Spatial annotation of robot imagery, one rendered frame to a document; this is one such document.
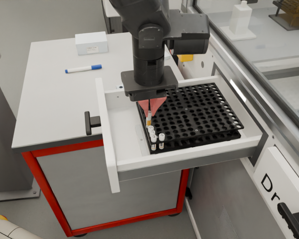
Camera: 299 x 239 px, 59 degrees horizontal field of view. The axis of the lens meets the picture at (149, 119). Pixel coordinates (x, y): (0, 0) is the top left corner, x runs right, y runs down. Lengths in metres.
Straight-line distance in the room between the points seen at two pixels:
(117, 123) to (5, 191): 1.13
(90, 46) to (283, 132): 0.83
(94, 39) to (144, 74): 0.70
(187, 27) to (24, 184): 1.37
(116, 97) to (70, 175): 0.37
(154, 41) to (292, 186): 0.35
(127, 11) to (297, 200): 0.42
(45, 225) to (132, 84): 1.17
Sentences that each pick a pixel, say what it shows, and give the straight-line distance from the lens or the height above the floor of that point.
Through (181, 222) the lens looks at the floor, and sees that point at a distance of 1.48.
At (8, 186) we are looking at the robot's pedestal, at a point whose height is 0.06.
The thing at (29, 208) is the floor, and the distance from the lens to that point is 1.63.
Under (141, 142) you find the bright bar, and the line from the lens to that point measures 0.65.
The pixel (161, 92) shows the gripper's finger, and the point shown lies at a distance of 0.51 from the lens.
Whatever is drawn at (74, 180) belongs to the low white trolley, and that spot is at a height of 0.52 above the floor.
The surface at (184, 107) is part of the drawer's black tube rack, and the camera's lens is 0.66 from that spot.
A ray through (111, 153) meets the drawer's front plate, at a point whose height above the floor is 0.93.
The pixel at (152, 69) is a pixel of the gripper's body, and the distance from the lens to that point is 0.47.
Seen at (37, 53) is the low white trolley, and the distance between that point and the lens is 1.23.
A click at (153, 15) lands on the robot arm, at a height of 1.20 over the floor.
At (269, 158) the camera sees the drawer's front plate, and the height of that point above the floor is 0.91.
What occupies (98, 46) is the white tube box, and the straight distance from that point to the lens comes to 1.15.
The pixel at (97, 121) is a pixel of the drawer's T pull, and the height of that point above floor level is 0.91.
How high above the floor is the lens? 1.34
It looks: 45 degrees down
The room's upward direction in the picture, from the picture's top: straight up
